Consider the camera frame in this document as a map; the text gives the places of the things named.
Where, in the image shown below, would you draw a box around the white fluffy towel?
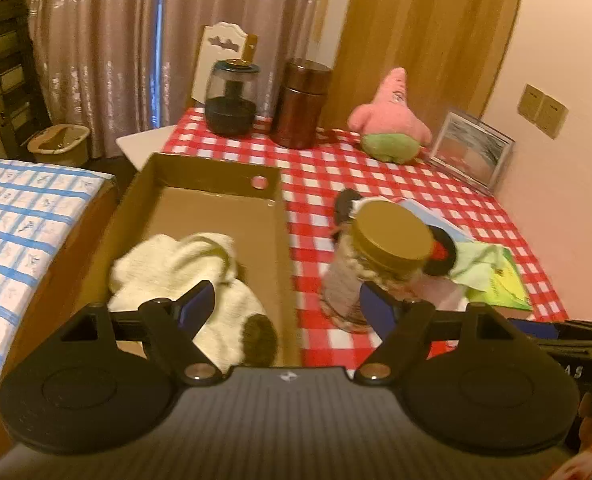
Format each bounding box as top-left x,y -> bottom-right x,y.
108,232 -> 279,372

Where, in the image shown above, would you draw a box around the light green cloth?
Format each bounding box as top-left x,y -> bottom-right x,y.
448,240 -> 504,292

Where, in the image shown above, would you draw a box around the blue surgical mask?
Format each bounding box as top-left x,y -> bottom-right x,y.
399,198 -> 474,243

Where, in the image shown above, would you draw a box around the black fabric cap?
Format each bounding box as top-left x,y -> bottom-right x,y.
332,188 -> 363,238

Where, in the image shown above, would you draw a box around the gold lid nut jar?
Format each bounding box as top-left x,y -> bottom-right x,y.
320,197 -> 435,333

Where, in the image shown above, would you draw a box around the green tissue box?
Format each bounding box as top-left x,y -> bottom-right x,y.
467,248 -> 532,318

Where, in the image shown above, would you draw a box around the brown cardboard box tray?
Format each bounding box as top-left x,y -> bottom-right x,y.
3,154 -> 300,370

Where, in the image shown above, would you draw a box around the red checkered tablecloth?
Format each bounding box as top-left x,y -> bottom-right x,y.
162,108 -> 567,370

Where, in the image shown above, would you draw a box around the blue plaid bedsheet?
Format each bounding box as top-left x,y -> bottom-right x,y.
0,159 -> 115,379

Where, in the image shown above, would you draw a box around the pink starfish plush toy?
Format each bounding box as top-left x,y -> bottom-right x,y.
348,67 -> 433,165

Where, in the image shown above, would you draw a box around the beige waste basket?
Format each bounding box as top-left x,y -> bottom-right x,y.
27,124 -> 91,167

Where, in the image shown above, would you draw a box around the brown wooden canister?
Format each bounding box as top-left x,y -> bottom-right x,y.
271,58 -> 333,150

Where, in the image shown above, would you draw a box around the dark glass jar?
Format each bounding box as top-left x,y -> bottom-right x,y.
204,58 -> 260,138

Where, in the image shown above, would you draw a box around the white wooden chair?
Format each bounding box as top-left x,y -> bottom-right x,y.
115,20 -> 260,172

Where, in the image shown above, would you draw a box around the beige curtain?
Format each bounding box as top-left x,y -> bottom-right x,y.
27,0 -> 317,157

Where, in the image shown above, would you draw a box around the silver picture frame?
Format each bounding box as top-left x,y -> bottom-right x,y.
427,110 -> 515,195

